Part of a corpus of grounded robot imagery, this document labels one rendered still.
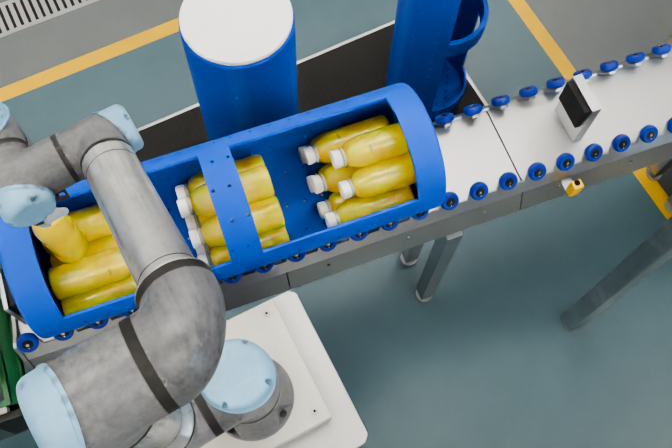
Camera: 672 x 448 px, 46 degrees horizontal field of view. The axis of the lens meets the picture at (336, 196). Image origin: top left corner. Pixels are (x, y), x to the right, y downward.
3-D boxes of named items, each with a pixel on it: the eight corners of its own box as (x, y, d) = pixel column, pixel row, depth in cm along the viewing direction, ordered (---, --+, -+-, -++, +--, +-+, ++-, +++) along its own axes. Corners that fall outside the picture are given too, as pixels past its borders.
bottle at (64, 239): (77, 225, 160) (48, 189, 144) (96, 250, 158) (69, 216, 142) (47, 246, 159) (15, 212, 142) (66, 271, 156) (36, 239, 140)
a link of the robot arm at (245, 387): (293, 399, 133) (287, 384, 121) (223, 443, 130) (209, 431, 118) (259, 339, 137) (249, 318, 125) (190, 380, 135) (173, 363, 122)
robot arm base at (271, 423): (304, 426, 141) (300, 418, 132) (221, 452, 139) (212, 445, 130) (282, 346, 147) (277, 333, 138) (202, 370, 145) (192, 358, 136)
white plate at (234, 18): (315, 23, 192) (315, 26, 193) (247, -48, 200) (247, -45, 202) (223, 84, 185) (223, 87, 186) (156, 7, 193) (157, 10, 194)
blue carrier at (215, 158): (438, 226, 180) (455, 166, 155) (58, 356, 167) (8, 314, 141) (392, 126, 192) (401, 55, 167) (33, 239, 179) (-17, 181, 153)
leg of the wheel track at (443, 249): (434, 299, 273) (466, 235, 215) (419, 304, 272) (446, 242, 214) (428, 284, 275) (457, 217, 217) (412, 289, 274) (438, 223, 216)
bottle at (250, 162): (266, 178, 174) (188, 202, 171) (258, 149, 171) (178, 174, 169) (272, 188, 168) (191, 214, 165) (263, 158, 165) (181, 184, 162)
